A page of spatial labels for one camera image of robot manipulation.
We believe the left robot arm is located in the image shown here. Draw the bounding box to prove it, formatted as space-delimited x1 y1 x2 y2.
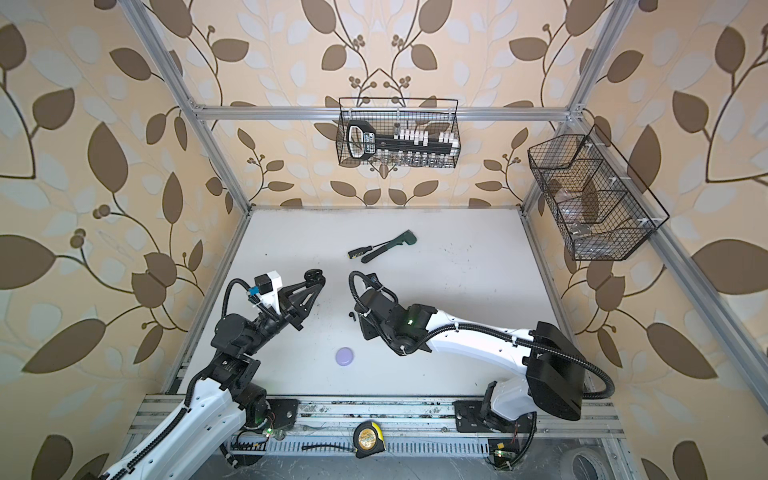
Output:
100 269 326 479

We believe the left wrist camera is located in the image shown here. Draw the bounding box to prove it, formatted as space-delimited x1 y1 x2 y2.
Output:
248 271 283 314

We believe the back wire basket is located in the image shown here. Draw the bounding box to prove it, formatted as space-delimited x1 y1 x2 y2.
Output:
335 95 462 169

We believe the purple round charging case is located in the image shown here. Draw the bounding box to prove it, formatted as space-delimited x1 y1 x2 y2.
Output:
335 347 354 367

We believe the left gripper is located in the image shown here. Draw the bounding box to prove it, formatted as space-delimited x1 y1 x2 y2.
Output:
240 279 318 361

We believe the right wire basket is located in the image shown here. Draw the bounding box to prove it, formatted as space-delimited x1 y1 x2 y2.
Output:
527 125 670 261

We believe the green pipe wrench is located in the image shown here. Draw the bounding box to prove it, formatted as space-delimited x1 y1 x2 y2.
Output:
361 230 417 264

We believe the black yellow screwdriver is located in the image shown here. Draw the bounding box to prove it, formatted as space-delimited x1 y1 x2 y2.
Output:
347 242 389 259

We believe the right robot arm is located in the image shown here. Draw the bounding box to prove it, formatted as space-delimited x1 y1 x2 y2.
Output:
348 271 615 471

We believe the yellow black tape measure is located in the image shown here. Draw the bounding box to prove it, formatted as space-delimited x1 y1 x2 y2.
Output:
353 420 386 459

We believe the wire basket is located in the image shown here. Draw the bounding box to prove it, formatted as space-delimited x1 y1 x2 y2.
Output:
335 95 462 169
527 125 670 261

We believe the grey tape roll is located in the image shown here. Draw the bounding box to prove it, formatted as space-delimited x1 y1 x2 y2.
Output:
559 448 614 480

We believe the black socket tool set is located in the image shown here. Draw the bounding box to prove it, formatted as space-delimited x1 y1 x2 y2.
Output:
342 120 460 160

